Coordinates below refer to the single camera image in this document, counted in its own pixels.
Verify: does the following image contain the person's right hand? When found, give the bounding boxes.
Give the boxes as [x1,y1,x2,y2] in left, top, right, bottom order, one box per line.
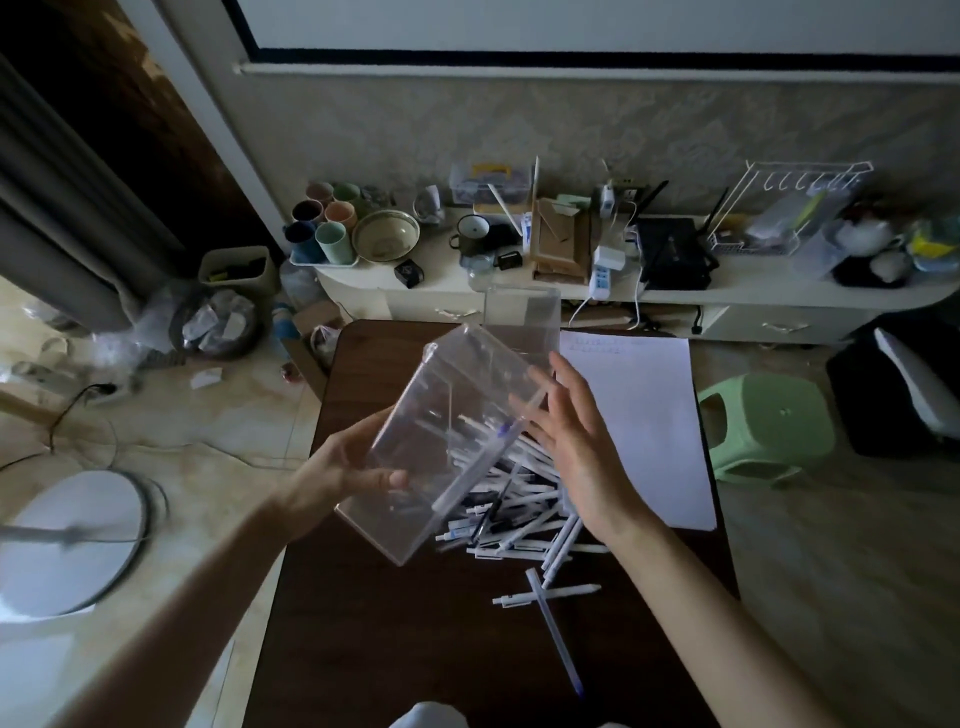
[509,352,654,545]

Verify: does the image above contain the person's left hand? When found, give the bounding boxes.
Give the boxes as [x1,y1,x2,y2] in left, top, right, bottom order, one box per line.
[277,408,411,543]

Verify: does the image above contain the stack of white paper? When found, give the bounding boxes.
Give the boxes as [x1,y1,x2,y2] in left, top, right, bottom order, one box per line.
[558,329,719,532]

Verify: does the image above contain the pile of pens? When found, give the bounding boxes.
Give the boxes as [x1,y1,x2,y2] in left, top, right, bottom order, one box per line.
[433,401,610,700]

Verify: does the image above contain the person's right forearm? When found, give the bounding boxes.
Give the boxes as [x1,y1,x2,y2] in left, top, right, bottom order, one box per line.
[605,515,838,728]

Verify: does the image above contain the person's left forearm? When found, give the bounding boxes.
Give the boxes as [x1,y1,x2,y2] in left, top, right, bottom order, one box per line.
[52,509,310,728]

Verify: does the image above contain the open cardboard box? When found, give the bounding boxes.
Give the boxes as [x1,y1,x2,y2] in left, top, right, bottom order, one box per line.
[288,299,354,403]

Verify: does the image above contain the brown cardboard box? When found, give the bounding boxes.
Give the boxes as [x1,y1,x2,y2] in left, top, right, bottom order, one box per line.
[530,196,598,285]

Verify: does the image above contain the person's white shirt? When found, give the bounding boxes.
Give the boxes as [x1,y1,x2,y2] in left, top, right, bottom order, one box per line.
[389,701,481,728]

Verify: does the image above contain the blue bottle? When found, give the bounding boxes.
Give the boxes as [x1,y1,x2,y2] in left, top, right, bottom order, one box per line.
[269,303,298,361]

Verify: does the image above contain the white power strip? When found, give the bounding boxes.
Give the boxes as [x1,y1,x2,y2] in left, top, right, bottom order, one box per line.
[587,243,628,303]

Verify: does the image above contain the green plastic stool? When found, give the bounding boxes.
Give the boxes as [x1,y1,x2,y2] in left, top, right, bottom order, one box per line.
[697,372,836,487]

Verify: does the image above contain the clear water jug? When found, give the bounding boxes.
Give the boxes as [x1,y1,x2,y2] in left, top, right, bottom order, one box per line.
[279,258,325,309]

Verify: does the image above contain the black router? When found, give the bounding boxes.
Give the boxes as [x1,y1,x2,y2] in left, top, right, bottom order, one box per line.
[633,179,723,292]

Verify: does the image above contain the white extension socket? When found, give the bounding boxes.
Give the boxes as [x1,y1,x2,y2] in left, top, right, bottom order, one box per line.
[78,380,144,410]

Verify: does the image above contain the group of colourful cups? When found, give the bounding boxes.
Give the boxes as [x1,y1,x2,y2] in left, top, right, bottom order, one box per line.
[283,179,365,268]

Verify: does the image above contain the beige plastic bin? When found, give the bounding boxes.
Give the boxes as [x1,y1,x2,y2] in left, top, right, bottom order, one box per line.
[197,245,279,298]

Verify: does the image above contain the white round fan base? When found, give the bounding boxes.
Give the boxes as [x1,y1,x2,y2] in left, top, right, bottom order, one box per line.
[0,468,155,620]

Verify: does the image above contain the dark enamel mug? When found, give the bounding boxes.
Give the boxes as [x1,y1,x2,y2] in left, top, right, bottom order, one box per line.
[448,213,493,259]

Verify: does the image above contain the ceramic bowl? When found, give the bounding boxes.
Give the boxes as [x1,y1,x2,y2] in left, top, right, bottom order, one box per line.
[350,208,423,264]

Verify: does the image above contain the black bag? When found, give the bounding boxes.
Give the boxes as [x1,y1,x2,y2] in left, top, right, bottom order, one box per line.
[824,311,960,460]

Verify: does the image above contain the clear plastic measuring jug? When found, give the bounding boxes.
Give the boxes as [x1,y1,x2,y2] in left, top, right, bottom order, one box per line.
[791,217,849,283]

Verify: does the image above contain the black round tray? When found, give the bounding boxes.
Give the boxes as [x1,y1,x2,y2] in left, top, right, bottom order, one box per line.
[832,251,913,290]

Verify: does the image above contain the white teapot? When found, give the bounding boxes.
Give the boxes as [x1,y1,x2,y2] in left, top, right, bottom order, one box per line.
[836,217,894,256]

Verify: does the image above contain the grey curtain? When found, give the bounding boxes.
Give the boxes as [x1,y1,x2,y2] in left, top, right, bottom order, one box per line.
[0,52,189,335]

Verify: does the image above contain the yellow green container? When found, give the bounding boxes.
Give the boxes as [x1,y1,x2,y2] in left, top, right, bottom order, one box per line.
[903,217,960,275]

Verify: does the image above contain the white projector screen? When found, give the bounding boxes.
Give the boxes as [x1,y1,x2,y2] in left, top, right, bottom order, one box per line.
[221,0,960,76]

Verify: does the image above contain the white wire hook rack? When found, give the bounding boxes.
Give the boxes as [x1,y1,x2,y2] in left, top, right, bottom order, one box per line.
[704,159,875,256]

